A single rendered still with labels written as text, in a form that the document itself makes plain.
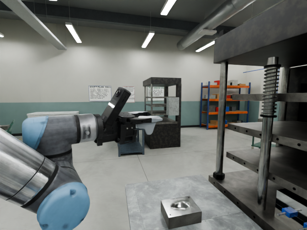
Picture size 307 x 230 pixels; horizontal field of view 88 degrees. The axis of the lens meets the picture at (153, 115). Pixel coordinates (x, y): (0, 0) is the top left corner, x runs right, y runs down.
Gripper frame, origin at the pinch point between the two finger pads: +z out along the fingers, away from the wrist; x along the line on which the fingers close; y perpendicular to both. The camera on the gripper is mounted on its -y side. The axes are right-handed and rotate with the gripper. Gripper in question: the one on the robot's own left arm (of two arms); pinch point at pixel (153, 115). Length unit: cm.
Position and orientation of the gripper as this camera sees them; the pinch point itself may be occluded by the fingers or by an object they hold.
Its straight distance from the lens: 55.4
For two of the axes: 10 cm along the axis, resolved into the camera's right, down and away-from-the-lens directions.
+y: -0.8, 9.7, 2.2
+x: 5.9, 2.3, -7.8
